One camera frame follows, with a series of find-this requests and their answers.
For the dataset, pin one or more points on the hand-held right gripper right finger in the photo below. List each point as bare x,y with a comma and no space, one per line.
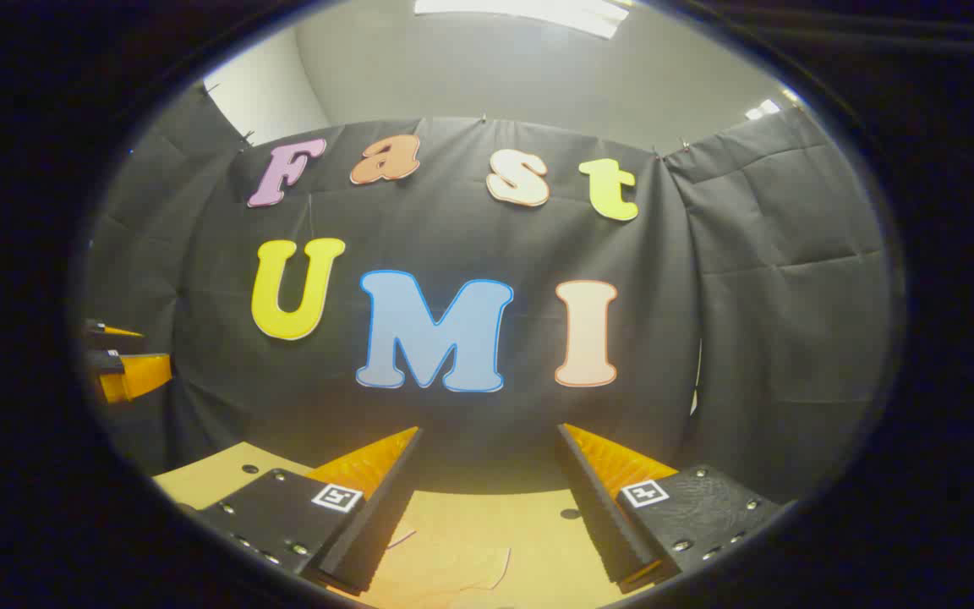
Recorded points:
601,516

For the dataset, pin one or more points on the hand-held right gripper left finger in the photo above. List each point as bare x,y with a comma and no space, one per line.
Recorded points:
377,524

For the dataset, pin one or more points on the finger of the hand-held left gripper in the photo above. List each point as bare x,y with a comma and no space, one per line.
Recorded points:
111,334
136,376

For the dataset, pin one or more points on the orange polo T-shirt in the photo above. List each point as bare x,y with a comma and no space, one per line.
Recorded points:
453,575

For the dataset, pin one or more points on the black backdrop cloth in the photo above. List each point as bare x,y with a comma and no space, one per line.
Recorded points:
453,228

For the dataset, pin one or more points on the small ceiling light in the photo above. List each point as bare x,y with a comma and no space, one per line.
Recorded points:
764,108

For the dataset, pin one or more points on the long ceiling light panel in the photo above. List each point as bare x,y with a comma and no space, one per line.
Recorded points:
529,13

